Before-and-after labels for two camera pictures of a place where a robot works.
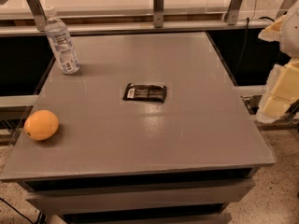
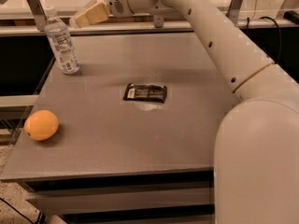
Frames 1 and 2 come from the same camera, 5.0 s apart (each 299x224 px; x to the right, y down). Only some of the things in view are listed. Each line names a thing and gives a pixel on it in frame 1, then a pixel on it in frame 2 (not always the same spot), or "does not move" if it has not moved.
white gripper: [291, 32] -> [114, 1]
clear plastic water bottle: [59, 34] does not move
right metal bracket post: [235, 4] does not move
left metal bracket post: [35, 7] does not move
